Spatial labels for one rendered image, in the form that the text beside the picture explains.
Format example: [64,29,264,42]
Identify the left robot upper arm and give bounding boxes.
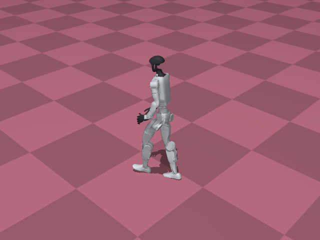
[149,79,160,108]

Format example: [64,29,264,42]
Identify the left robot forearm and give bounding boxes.
[144,102,157,120]

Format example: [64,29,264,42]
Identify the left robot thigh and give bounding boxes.
[142,118,163,150]

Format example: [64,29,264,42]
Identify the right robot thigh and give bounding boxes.
[160,113,176,151]

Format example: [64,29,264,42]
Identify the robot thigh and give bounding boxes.
[142,118,163,150]
[160,113,176,151]

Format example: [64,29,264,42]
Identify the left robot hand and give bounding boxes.
[137,113,148,124]

